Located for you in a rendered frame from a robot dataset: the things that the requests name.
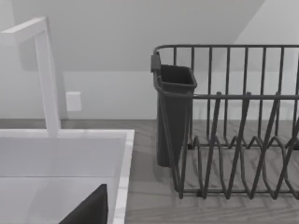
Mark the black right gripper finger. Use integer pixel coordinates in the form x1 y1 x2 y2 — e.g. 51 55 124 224
58 183 108 224

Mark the white sink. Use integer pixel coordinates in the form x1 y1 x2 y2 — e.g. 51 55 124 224
0 129 135 224

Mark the dark grey cutlery holder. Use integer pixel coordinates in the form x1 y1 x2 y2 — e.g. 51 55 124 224
157 64 198 168

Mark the white tall tap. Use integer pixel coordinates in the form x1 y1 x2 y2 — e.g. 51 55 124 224
0 16 62 138

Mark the white wall outlet plate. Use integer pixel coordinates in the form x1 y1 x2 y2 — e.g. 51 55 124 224
66 91 82 112

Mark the dark grey wire dish rack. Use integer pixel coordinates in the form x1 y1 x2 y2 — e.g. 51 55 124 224
151 44 299 200

